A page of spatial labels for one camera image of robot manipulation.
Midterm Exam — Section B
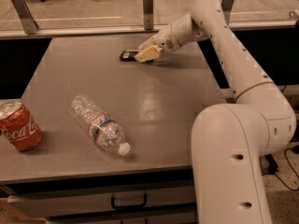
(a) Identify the black upper drawer handle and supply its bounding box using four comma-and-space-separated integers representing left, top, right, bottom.
110, 194, 148, 210

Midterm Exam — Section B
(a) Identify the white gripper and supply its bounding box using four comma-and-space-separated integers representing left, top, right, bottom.
135, 25, 180, 63

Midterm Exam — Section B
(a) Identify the red coca-cola can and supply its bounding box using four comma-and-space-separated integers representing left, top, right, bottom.
0, 102, 42, 151

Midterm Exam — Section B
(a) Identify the metal rail bracket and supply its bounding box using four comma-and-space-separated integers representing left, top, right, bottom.
11, 0, 38, 35
221, 0, 235, 23
143, 0, 153, 30

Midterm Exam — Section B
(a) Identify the black floor cable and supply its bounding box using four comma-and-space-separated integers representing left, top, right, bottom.
261, 140, 299, 192

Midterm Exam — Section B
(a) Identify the lower grey drawer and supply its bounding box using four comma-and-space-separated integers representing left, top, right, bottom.
46, 206, 197, 224

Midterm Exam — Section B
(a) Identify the clear plastic water bottle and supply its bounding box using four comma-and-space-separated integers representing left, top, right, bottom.
69, 94, 131, 156

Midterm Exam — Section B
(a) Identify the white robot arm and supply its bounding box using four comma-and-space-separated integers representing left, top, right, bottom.
135, 0, 296, 224

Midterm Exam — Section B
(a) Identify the upper grey drawer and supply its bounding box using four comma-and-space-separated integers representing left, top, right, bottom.
8, 185, 195, 217

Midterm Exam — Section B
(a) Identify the metal window rail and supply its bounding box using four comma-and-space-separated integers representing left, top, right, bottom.
0, 19, 297, 40

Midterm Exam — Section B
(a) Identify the black metal stand leg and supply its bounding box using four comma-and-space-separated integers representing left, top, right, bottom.
265, 154, 278, 175

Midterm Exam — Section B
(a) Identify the left metal rail bracket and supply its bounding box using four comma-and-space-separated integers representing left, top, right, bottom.
11, 0, 38, 35

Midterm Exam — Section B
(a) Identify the middle metal rail bracket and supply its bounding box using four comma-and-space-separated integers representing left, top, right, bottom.
143, 0, 153, 30

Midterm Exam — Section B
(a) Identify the right metal rail bracket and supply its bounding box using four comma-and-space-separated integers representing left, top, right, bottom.
221, 0, 235, 23

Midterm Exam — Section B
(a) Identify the black rxbar chocolate wrapper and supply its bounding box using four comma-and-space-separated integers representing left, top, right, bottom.
120, 50, 138, 61

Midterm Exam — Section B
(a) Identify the grey drawer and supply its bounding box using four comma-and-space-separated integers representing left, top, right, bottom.
46, 206, 197, 224
8, 185, 195, 217

